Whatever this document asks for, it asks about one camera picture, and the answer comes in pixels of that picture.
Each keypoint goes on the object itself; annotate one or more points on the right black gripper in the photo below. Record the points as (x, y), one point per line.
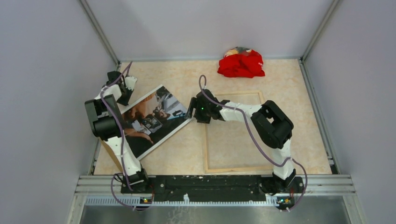
(194, 103)

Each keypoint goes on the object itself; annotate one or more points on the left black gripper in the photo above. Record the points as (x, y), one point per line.
(124, 102)

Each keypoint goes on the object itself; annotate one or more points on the printed photo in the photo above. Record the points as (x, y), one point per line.
(153, 119)

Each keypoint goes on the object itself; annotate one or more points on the wooden picture frame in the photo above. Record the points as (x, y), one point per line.
(228, 149)

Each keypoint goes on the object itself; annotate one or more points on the brown cardboard backing board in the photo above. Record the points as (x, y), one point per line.
(112, 156)

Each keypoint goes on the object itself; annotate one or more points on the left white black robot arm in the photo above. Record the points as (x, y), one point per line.
(106, 123)

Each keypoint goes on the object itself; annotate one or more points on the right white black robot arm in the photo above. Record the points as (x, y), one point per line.
(269, 129)

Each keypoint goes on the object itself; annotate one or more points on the red cloth bundle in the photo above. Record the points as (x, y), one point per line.
(241, 62)

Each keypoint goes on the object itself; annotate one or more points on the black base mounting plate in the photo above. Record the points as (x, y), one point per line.
(219, 188)

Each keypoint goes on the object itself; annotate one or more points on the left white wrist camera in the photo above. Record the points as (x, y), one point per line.
(130, 82)

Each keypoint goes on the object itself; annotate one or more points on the aluminium rail front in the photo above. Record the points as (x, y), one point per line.
(104, 190)

